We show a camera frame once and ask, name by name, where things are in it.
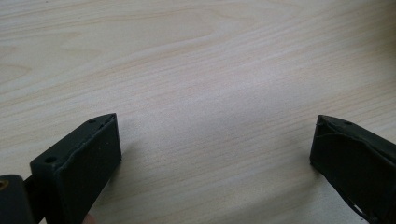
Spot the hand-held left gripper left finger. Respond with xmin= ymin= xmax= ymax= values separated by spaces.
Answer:
xmin=30 ymin=112 xmax=122 ymax=224

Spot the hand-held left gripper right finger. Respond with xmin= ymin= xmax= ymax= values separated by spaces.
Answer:
xmin=309 ymin=114 xmax=396 ymax=224

